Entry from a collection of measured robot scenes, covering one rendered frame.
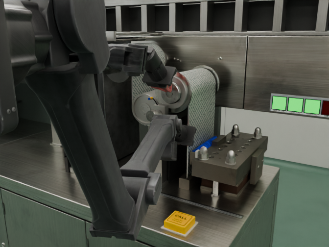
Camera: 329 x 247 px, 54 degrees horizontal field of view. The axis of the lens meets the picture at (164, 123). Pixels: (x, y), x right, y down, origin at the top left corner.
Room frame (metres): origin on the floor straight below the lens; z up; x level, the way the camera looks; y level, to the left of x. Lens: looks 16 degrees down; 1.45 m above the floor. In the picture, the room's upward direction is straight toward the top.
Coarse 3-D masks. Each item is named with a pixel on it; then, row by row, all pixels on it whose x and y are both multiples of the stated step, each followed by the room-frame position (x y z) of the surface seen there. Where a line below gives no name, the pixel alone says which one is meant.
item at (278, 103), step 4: (276, 100) 1.26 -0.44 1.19; (280, 100) 1.25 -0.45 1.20; (284, 100) 1.24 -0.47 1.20; (276, 104) 1.26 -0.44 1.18; (280, 104) 1.25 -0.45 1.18; (284, 104) 1.24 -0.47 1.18; (272, 108) 1.27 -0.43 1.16; (276, 108) 1.26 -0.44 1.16; (280, 108) 1.25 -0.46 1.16; (284, 108) 1.24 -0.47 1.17
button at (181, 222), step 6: (174, 216) 0.86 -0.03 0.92; (180, 216) 0.86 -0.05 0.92; (186, 216) 0.86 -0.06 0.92; (192, 216) 0.86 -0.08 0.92; (168, 222) 0.83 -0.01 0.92; (174, 222) 0.83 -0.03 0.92; (180, 222) 0.83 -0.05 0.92; (186, 222) 0.83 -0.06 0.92; (192, 222) 0.85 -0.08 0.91; (168, 228) 0.83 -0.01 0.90; (174, 228) 0.82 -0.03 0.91; (180, 228) 0.81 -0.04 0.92; (186, 228) 0.81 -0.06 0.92
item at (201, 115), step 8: (192, 104) 1.13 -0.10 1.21; (200, 104) 1.19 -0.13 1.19; (208, 104) 1.25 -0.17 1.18; (192, 112) 1.13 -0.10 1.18; (200, 112) 1.19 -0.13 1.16; (208, 112) 1.25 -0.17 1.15; (192, 120) 1.13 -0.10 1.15; (200, 120) 1.19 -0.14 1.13; (208, 120) 1.25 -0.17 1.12; (200, 128) 1.19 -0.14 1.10; (208, 128) 1.26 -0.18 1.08; (200, 136) 1.19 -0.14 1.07; (208, 136) 1.26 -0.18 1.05; (200, 144) 1.20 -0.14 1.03
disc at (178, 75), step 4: (176, 72) 1.13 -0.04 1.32; (176, 76) 1.13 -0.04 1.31; (180, 76) 1.12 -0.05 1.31; (184, 76) 1.11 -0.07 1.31; (184, 80) 1.11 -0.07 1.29; (188, 84) 1.10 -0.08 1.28; (188, 88) 1.10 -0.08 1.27; (156, 92) 1.17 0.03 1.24; (188, 92) 1.10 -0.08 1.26; (156, 96) 1.17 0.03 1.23; (188, 96) 1.10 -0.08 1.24; (188, 100) 1.10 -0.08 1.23; (184, 104) 1.11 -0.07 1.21; (188, 104) 1.10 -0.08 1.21; (168, 108) 1.14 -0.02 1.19; (176, 108) 1.13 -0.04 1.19; (180, 108) 1.12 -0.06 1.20; (184, 108) 1.11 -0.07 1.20; (172, 112) 1.13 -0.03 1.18; (176, 112) 1.13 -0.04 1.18
